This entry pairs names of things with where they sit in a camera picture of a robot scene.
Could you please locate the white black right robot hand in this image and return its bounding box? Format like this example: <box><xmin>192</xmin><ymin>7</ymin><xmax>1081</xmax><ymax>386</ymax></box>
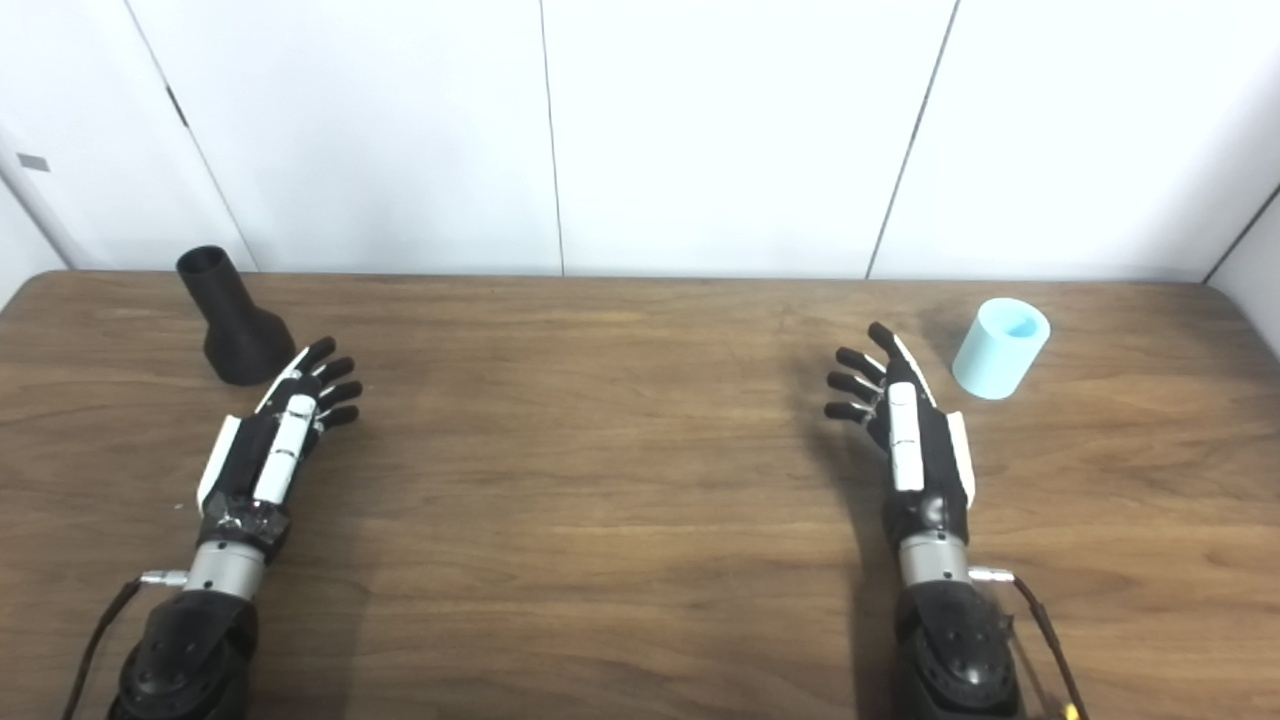
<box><xmin>825</xmin><ymin>322</ymin><xmax>977</xmax><ymax>546</ymax></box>

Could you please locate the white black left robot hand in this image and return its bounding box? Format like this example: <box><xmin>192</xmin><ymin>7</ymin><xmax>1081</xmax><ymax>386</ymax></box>
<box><xmin>196</xmin><ymin>337</ymin><xmax>363</xmax><ymax>561</ymax></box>

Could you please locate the black funnel-shaped nozzle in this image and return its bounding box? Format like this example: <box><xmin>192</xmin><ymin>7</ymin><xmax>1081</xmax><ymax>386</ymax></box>
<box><xmin>176</xmin><ymin>245</ymin><xmax>298</xmax><ymax>387</ymax></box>

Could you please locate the light blue cup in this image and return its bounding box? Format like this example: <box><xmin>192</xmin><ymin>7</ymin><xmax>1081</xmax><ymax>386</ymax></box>
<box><xmin>951</xmin><ymin>297</ymin><xmax>1052</xmax><ymax>401</ymax></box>

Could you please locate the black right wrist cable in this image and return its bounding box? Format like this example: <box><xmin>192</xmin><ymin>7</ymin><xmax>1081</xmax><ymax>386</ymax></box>
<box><xmin>968</xmin><ymin>566</ymin><xmax>1089</xmax><ymax>720</ymax></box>

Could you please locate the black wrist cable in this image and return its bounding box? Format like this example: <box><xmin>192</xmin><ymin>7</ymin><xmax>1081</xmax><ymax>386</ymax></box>
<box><xmin>62</xmin><ymin>570</ymin><xmax>189</xmax><ymax>720</ymax></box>
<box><xmin>968</xmin><ymin>566</ymin><xmax>1089</xmax><ymax>720</ymax></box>

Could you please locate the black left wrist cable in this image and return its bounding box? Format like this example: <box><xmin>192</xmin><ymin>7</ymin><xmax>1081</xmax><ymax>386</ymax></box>
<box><xmin>62</xmin><ymin>570</ymin><xmax>189</xmax><ymax>720</ymax></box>

